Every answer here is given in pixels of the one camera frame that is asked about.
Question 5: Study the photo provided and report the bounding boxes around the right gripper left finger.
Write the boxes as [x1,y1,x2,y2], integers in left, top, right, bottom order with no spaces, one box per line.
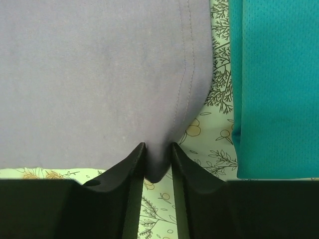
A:
[0,143,146,239]

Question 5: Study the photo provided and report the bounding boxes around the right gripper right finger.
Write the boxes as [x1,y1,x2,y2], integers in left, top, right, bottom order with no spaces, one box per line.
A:
[170,143,319,239]

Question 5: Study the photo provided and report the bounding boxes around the purple t shirt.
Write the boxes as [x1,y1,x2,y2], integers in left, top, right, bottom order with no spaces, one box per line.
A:
[0,0,213,183]

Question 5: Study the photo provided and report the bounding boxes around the floral patterned table mat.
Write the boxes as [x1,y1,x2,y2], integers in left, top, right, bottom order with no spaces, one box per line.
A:
[0,0,319,239]

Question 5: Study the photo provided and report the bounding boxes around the folded teal t shirt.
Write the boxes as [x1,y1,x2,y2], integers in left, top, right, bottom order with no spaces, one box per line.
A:
[229,0,319,179]

